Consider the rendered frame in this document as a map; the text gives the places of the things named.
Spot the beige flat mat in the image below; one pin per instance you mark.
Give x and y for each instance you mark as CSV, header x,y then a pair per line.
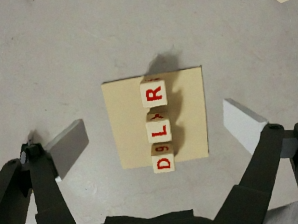
x,y
186,110

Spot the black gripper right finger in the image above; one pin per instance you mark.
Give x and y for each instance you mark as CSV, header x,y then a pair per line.
x,y
247,203

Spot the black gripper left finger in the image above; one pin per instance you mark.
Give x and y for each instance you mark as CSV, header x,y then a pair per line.
x,y
40,175

